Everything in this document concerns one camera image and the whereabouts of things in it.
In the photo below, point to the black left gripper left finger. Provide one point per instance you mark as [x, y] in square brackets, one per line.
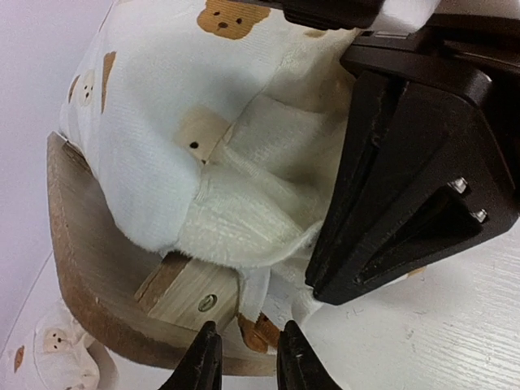
[201, 366]

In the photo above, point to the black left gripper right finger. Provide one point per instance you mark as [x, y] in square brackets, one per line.
[297, 365]

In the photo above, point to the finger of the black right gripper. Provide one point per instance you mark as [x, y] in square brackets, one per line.
[374, 101]
[385, 245]

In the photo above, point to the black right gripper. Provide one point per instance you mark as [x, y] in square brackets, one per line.
[452, 132]

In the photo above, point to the wooden pet bed frame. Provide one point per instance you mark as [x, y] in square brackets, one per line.
[142, 306]

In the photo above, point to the bear print cushion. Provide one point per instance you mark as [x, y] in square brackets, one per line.
[215, 129]

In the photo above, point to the small bear print pillow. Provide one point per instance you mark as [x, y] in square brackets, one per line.
[58, 353]

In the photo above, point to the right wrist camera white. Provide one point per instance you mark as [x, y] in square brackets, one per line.
[392, 16]

